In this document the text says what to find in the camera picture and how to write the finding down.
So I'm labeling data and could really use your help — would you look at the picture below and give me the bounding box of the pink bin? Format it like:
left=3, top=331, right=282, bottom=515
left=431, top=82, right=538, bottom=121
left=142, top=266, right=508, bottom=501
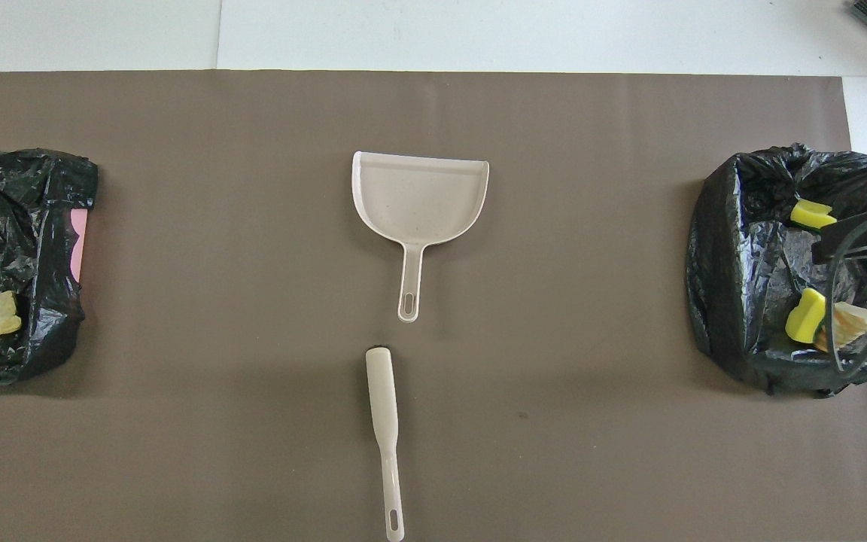
left=70, top=209, right=89, bottom=283

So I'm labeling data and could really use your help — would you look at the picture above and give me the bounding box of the black trash bag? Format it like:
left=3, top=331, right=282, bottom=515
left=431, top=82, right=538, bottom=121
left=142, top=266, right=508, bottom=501
left=686, top=143, right=867, bottom=398
left=0, top=148, right=99, bottom=386

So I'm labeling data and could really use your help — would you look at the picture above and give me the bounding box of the beige plastic dustpan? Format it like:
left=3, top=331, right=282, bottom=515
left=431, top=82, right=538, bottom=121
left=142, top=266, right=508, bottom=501
left=351, top=151, right=491, bottom=324

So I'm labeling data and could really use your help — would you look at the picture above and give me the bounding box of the striped orange beige sponge roll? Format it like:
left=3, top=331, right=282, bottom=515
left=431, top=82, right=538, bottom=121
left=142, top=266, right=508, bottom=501
left=813, top=300, right=867, bottom=355

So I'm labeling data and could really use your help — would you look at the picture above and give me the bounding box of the beige hand brush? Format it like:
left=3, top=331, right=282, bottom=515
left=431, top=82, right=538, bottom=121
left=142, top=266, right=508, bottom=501
left=365, top=346, right=406, bottom=542

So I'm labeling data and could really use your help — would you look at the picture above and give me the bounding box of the brown table mat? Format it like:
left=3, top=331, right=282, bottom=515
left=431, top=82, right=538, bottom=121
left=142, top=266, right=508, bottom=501
left=0, top=71, right=867, bottom=542

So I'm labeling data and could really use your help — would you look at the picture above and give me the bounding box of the yellow green sponge piece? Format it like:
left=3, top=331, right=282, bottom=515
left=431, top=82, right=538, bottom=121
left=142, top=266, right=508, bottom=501
left=789, top=198, right=840, bottom=231
left=784, top=287, right=828, bottom=346

